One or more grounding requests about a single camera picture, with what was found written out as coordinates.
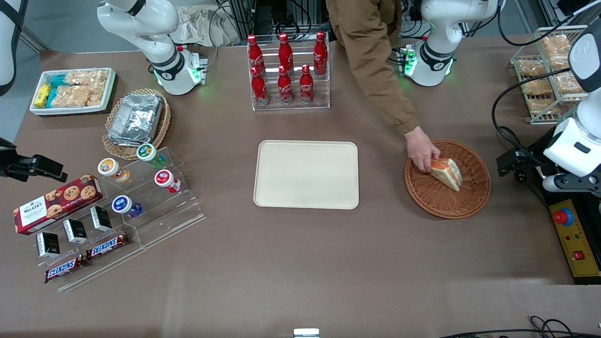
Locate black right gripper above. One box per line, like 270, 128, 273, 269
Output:
0, 138, 68, 183

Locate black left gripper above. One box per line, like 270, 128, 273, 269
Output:
496, 148, 541, 184

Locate triangle sandwich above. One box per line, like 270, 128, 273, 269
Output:
430, 158, 464, 192

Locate round brown wicker basket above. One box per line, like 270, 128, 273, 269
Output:
404, 139, 492, 220

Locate white rectangular snack tray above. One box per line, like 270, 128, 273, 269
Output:
29, 67, 117, 116

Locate oval light wicker basket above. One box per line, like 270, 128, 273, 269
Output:
101, 88, 172, 161

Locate beige plastic tray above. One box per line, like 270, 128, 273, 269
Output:
253, 140, 360, 210

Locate person's bare hand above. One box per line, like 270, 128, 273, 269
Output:
405, 126, 442, 174

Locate red Walkers cookie box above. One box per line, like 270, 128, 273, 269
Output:
13, 174, 104, 236

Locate orange lid cup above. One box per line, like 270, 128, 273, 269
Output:
97, 158, 131, 184

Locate bagged bread pack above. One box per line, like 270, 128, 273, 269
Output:
521, 78, 553, 97
516, 59, 548, 78
540, 35, 571, 55
547, 54, 572, 72
528, 98, 562, 116
554, 70, 586, 95

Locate small black box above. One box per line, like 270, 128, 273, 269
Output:
62, 218, 89, 245
36, 231, 61, 258
90, 205, 113, 232

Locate yellow snack pack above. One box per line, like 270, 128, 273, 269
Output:
33, 83, 52, 107

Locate clear bag of rice crackers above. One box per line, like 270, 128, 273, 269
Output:
50, 85, 106, 108
65, 69, 109, 88

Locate blue lid cup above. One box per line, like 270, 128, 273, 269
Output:
111, 195, 143, 219

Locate Snickers bar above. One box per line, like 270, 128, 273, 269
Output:
85, 231, 130, 261
44, 253, 89, 284

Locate yellow emergency stop control box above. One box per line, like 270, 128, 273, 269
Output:
549, 199, 601, 278

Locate stack of foil containers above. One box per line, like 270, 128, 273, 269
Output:
108, 93, 164, 147

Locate green lid cup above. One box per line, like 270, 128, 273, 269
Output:
136, 143, 166, 169

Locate red lid cup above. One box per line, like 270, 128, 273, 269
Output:
154, 169, 182, 194

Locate clear acrylic stepped stand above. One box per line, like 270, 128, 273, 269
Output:
35, 146, 207, 293

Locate clear acrylic bottle rack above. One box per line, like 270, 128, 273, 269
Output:
247, 40, 331, 112

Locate crumpled beige bag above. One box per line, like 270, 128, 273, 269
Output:
176, 4, 238, 46

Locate red cola bottle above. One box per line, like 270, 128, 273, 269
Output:
299, 64, 315, 104
251, 67, 270, 106
277, 66, 294, 104
278, 33, 294, 71
313, 31, 328, 76
247, 34, 265, 74

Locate black cable to left gripper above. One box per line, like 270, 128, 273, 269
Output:
491, 68, 571, 156

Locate white wire rack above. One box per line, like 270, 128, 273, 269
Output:
510, 25, 590, 125

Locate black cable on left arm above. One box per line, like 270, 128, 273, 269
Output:
497, 0, 588, 47

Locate black floor cables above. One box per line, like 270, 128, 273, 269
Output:
439, 316, 601, 338

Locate black cables behind table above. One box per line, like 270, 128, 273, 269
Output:
389, 0, 425, 50

